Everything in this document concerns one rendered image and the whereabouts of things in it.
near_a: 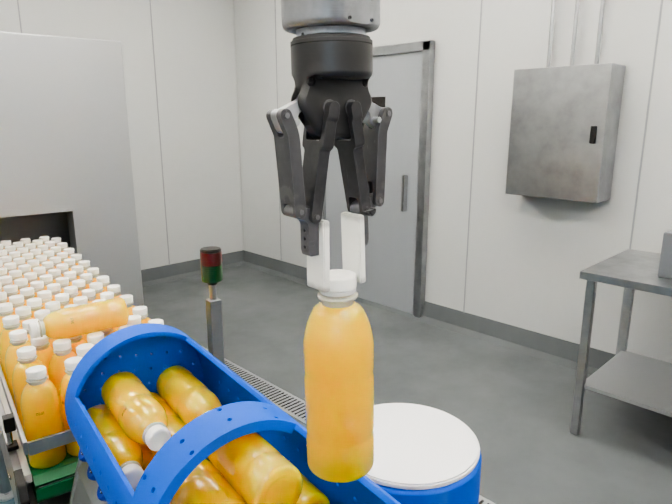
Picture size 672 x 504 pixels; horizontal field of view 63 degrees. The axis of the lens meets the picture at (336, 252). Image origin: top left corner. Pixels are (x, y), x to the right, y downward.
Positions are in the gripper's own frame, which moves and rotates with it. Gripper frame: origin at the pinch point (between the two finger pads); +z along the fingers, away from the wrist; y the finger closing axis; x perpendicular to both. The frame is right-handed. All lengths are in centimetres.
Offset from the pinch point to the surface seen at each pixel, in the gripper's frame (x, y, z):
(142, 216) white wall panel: 506, 144, 81
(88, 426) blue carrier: 47, -16, 36
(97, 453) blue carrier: 41, -17, 37
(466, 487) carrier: 10, 35, 50
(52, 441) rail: 77, -18, 53
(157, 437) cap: 38, -8, 37
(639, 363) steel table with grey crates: 80, 277, 127
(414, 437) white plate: 23, 36, 47
